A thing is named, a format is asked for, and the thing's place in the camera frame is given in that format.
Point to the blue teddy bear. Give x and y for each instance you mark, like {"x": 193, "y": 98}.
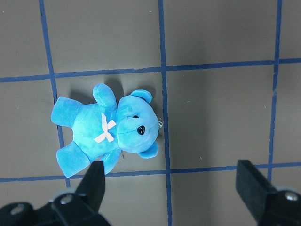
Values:
{"x": 105, "y": 129}

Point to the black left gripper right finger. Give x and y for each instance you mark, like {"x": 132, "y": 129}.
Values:
{"x": 257, "y": 193}

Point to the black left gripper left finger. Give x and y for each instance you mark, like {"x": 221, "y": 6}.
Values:
{"x": 92, "y": 187}

